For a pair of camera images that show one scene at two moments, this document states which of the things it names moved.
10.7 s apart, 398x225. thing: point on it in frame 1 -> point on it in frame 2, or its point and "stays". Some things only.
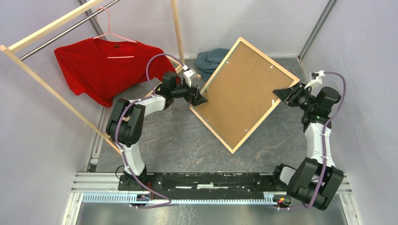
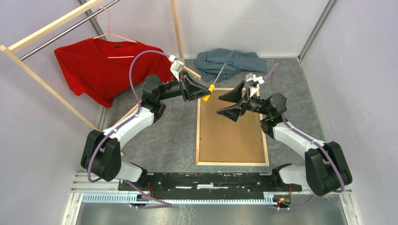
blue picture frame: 241,95 -> 220,142
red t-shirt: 105,70 stays
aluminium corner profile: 328,8 stays
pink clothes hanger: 109,32 stays
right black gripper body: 299,97 -> 255,104
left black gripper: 195,100 stays
